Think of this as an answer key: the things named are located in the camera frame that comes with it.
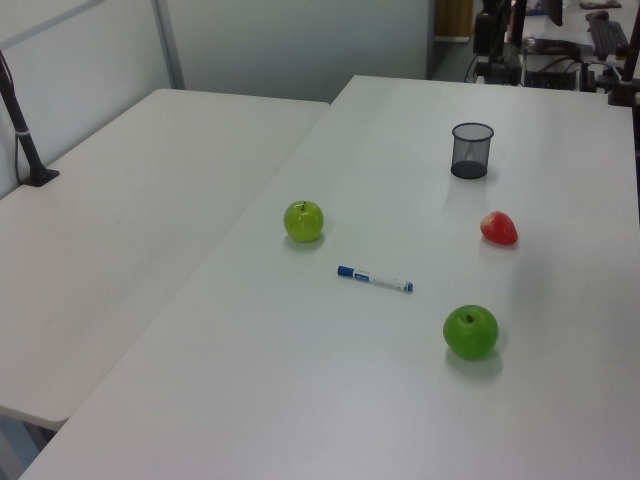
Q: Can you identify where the blue and white marker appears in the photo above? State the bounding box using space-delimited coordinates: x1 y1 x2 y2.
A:
336 264 415 295

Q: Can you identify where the black camera pole with base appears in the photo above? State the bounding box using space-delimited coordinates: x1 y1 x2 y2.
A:
0 49 61 188

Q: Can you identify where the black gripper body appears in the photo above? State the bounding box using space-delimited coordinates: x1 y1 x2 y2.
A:
472 11 498 56

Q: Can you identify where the matte dark green apple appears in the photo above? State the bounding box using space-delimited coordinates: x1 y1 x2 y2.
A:
442 304 500 362

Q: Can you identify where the black electronics with cables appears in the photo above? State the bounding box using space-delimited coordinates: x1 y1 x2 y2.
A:
522 37 609 94

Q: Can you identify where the red toy strawberry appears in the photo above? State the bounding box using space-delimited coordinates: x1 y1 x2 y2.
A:
480 210 520 246

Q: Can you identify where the black computer keyboard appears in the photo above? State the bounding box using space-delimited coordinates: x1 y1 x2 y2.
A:
585 11 630 57

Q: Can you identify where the grey partition frame post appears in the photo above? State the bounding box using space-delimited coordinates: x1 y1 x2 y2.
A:
151 0 187 92

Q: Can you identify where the black clamped stand pole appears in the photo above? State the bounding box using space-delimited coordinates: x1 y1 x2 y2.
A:
606 0 640 107

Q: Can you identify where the glossy yellow-green apple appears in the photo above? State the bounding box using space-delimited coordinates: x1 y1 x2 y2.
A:
283 200 325 245

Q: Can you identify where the brown wooden cabinet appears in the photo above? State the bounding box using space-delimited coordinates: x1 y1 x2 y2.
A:
433 0 474 42

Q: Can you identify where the black mesh pen cup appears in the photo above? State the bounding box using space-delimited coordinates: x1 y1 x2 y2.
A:
450 122 496 180

